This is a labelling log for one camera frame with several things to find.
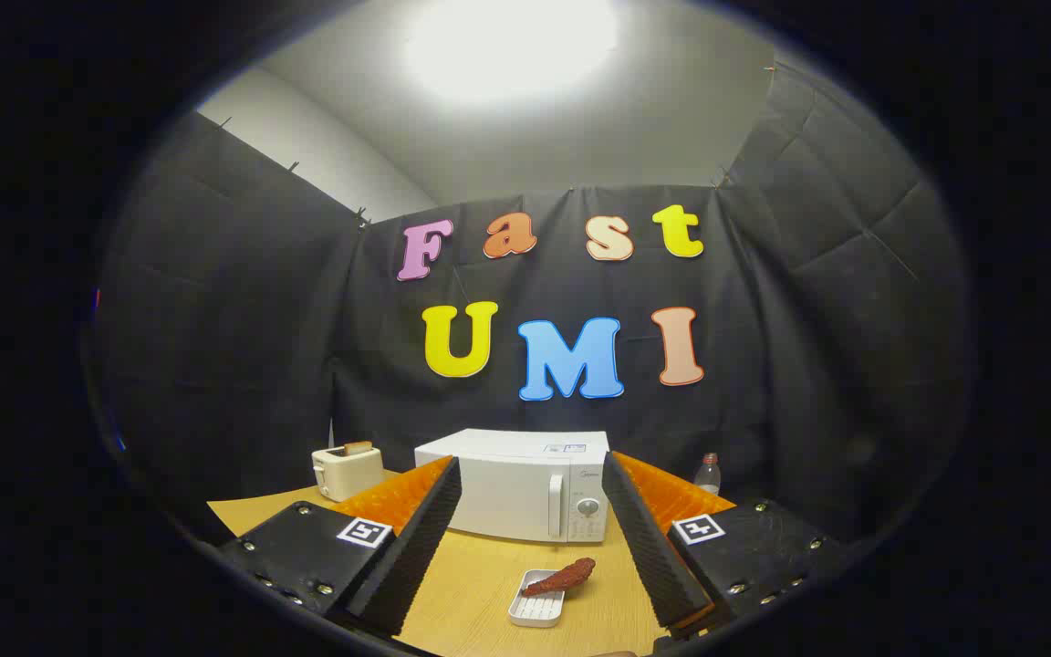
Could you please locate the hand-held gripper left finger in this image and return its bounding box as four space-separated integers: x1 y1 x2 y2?
215 454 463 640

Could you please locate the small white ribbed tray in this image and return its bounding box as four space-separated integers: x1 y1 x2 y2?
508 569 568 629

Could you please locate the white toaster oven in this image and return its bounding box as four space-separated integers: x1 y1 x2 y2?
414 429 613 546

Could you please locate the cream bread toaster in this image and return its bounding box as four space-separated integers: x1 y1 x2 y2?
311 444 385 503

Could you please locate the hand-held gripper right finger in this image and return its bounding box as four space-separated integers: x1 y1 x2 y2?
600 450 846 653

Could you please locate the black backdrop cloth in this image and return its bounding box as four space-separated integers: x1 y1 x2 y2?
92 55 978 548

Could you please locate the reddish brown chicken wing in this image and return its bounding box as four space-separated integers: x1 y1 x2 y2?
521 558 597 599

